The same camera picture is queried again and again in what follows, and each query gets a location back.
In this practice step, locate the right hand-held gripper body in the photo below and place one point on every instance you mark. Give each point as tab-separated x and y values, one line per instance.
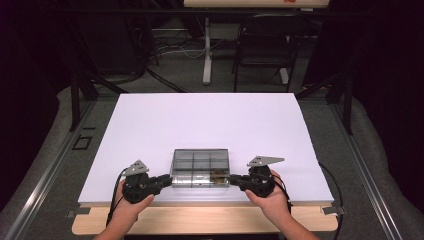
261	181

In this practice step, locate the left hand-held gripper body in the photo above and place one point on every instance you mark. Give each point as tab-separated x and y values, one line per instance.
138	188

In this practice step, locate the clear plastic compartment box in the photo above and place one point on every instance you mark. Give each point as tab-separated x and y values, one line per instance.
196	168

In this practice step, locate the person's left hand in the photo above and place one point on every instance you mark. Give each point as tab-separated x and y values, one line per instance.
128	210

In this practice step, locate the person's right hand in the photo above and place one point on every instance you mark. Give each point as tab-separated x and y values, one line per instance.
273	206

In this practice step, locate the white board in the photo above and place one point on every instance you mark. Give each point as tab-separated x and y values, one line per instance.
206	123

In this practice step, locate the short white table leg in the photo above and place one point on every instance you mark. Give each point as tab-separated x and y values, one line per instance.
284	76

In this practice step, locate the black metal stand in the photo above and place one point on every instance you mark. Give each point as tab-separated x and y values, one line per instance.
348	106
75	100

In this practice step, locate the tall white table leg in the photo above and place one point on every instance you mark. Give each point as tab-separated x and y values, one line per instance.
207	60

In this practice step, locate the black folding chair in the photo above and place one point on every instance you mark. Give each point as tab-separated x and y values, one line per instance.
266	43

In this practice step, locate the black horizontal bar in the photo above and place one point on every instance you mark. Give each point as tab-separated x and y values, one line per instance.
166	12

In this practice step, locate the aluminium rail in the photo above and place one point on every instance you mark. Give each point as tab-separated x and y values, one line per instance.
366	173
50	170

